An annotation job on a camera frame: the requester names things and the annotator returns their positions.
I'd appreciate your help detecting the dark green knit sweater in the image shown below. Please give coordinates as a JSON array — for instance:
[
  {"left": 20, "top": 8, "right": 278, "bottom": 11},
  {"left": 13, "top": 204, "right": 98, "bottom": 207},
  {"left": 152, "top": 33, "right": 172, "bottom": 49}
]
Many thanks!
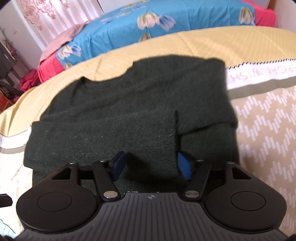
[{"left": 24, "top": 55, "right": 239, "bottom": 193}]

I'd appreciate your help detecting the red clothes pile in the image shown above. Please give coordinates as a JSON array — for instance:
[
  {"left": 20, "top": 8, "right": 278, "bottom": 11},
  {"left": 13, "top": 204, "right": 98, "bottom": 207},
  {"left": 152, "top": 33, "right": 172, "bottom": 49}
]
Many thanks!
[{"left": 14, "top": 69, "right": 41, "bottom": 97}]

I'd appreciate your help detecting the yellow patterned bed cover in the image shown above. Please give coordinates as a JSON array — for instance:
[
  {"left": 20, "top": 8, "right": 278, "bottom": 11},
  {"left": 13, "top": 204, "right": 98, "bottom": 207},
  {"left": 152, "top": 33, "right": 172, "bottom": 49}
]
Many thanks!
[{"left": 1, "top": 27, "right": 295, "bottom": 235}]

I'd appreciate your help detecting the pink cloth on quilt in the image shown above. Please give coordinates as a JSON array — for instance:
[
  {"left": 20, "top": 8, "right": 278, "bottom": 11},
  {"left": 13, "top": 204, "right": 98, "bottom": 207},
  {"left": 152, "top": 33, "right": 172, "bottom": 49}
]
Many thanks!
[{"left": 39, "top": 21, "right": 89, "bottom": 63}]

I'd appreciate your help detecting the blue floral folded quilt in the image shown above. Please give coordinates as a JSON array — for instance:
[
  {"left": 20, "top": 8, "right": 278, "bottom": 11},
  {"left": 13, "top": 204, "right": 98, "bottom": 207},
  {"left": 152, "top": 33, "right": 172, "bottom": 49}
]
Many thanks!
[{"left": 55, "top": 0, "right": 256, "bottom": 69}]

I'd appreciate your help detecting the pink floral curtain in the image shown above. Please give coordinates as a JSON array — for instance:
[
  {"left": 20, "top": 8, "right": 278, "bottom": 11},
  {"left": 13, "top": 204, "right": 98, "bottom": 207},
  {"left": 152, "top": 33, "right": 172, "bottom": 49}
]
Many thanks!
[{"left": 17, "top": 0, "right": 104, "bottom": 46}]

